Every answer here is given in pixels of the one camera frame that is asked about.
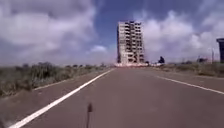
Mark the pole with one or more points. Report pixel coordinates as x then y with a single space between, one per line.
212 56

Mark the thin white painted line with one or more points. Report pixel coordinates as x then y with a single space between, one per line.
190 85

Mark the tall unfinished concrete building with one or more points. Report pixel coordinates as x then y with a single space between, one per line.
130 43

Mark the low dark building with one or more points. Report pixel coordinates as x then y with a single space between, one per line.
221 50

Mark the robot's own part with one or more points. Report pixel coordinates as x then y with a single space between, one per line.
89 108

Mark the broad white painted line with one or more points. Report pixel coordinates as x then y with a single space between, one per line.
50 106

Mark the reddish-brown asphalt road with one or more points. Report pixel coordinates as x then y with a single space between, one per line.
140 100

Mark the small dark tree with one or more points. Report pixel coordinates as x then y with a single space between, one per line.
161 60

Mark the pale road edge strip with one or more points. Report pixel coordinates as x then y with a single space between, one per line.
50 85

